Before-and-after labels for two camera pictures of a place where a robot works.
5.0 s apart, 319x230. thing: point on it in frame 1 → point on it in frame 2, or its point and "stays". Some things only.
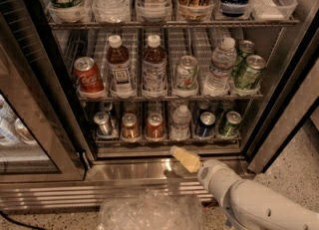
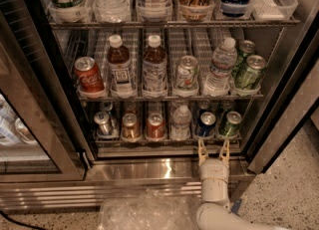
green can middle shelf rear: (246, 47) stays
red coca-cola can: (88, 75) stays
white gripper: (212, 174) → (214, 169)
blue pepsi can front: (207, 120) stays
